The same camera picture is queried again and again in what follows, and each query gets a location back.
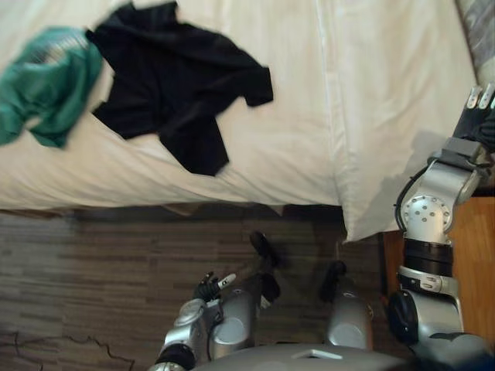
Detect robot right leg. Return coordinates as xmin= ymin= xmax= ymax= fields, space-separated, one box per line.
xmin=319 ymin=260 xmax=374 ymax=351

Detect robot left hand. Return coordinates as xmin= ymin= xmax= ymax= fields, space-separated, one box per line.
xmin=192 ymin=271 xmax=237 ymax=303

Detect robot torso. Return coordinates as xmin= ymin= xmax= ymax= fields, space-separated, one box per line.
xmin=195 ymin=343 xmax=411 ymax=371

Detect white bed duvet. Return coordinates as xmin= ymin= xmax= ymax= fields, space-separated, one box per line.
xmin=0 ymin=0 xmax=484 ymax=243

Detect green cloth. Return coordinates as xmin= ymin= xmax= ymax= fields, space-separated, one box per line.
xmin=0 ymin=26 xmax=104 ymax=149

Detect black shirt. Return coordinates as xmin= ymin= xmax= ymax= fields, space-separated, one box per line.
xmin=85 ymin=1 xmax=275 ymax=178

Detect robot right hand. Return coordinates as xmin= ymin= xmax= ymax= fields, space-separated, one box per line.
xmin=452 ymin=81 xmax=495 ymax=147

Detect grey patterned pillow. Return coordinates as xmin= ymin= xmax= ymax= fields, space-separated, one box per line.
xmin=455 ymin=0 xmax=495 ymax=87

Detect wooden bedside table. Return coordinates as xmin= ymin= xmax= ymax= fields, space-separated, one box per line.
xmin=382 ymin=191 xmax=495 ymax=337

